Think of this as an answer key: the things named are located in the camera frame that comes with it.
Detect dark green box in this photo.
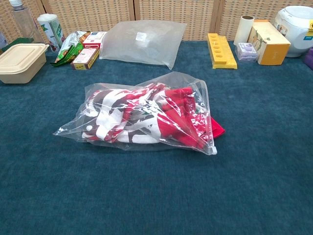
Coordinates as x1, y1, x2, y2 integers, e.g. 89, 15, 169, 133
1, 37, 35, 52

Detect small lavender clear box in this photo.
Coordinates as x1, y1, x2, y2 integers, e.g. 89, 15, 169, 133
235, 42, 259, 64

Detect cream and yellow carton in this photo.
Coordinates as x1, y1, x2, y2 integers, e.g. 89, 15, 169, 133
247, 19, 291, 66

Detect frosted plastic packet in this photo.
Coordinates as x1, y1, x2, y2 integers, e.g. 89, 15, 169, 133
99, 20, 188, 71

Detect beige lidded lunch box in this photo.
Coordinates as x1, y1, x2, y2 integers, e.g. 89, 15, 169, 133
0, 43, 49, 85

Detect yellow block with round holes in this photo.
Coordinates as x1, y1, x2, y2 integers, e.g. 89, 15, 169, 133
207, 33, 238, 70

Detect brown red flat box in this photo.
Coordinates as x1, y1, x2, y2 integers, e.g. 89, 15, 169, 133
70, 47, 100, 71

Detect white paper roll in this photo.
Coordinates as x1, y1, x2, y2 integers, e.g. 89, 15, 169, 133
233, 15, 255, 47

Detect red white patterned garment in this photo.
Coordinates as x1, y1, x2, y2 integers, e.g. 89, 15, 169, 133
82, 83, 225, 149

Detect clear plastic water bottle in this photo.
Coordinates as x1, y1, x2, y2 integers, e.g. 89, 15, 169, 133
9, 0, 45, 45

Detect woven folding screen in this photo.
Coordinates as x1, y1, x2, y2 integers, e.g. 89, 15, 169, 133
0, 0, 313, 44

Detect clear plastic zip bag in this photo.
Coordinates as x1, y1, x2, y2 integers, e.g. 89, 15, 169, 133
53, 71, 218, 155

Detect blue carpet table cover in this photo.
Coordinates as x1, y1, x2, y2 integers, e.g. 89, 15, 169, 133
0, 40, 313, 235

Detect dark purple box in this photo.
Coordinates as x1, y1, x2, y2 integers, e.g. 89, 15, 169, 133
304, 47, 313, 66

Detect white rice cooker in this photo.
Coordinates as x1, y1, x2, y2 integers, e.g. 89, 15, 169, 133
273, 6, 313, 58

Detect white green canister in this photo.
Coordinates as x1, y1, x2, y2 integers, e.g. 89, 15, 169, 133
37, 14, 66, 53

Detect green snack packet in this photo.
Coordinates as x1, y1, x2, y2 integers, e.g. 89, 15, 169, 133
50, 30, 91, 67

